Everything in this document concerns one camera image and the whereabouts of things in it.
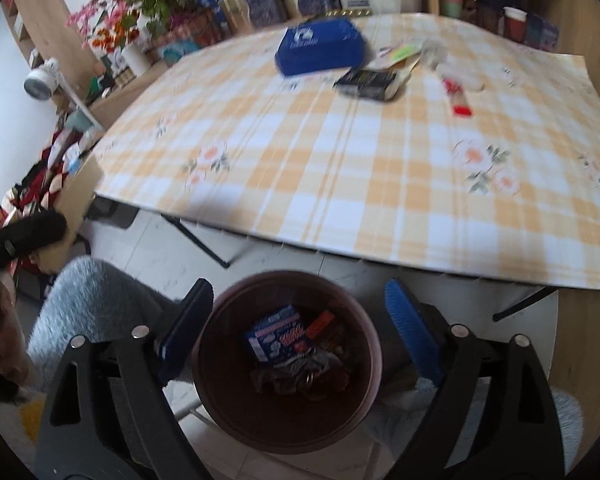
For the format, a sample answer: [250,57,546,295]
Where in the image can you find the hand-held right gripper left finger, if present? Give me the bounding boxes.
[34,278,216,480]

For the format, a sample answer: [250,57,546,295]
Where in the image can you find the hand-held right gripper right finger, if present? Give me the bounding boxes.
[380,277,566,480]

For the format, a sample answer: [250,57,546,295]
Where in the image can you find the brown round waste bin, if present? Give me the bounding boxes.
[191,270,383,456]

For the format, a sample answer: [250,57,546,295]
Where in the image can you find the small red carton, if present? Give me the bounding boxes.
[304,310,338,343]

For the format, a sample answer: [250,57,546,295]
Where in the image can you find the small blue printed carton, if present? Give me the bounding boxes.
[245,304,315,363]

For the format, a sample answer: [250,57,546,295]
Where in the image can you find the brown wrapper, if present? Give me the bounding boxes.
[250,347,353,402]

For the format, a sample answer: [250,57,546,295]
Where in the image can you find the black packet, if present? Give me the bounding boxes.
[332,67,406,103]

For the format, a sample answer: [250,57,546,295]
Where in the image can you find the white card with coloured stripes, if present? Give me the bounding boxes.
[380,42,423,68]

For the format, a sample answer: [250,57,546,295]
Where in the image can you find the large blue box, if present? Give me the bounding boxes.
[274,16,367,78]

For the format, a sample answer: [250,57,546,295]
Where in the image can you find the person's left forearm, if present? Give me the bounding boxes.
[0,275,36,386]

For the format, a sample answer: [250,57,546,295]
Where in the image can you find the pile of colourful cloths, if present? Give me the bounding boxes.
[0,125,106,241]

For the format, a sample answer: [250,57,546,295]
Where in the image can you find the black hard case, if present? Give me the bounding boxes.
[85,195,141,228]

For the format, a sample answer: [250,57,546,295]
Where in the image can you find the grey fluffy rug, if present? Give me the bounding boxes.
[27,255,201,396]

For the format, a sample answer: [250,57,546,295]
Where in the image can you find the white clip lamp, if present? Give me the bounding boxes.
[22,57,106,131]

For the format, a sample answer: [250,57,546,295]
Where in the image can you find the yellow white floor mat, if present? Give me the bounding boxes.
[0,390,48,461]

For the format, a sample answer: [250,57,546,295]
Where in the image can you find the plaid floral tablecloth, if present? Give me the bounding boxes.
[94,12,600,293]

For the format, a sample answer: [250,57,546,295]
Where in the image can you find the box of brown bottles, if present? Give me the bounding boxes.
[102,55,136,88]

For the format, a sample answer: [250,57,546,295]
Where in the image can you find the orange flowers in white vase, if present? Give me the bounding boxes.
[82,25,153,78]

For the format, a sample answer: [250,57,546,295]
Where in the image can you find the wooden corner shelf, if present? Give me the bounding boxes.
[2,0,96,111]

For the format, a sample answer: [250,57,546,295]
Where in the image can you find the red sachet packet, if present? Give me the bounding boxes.
[441,77,473,118]

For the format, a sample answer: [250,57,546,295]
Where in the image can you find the teal round-print box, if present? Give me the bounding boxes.
[160,40,201,63]

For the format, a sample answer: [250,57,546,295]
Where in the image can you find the red paper cup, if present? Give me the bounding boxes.
[502,6,528,43]

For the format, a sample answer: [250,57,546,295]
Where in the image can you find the small blue boxes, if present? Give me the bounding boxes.
[525,12,561,53]

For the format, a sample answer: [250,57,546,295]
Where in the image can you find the wooden shelf unit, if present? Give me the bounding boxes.
[420,0,588,58]

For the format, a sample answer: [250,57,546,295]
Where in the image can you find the black folding table frame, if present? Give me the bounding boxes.
[87,195,561,323]

